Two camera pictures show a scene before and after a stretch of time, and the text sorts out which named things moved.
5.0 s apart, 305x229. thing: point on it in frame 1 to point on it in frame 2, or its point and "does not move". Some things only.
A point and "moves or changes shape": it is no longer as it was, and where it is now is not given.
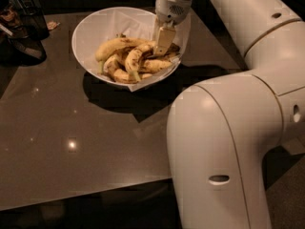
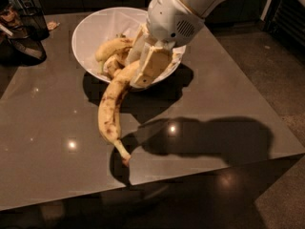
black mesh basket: (32, 23) does not move
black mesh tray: (21, 51) does not move
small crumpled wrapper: (51, 25) does not move
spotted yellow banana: (132, 60) moves or changes shape
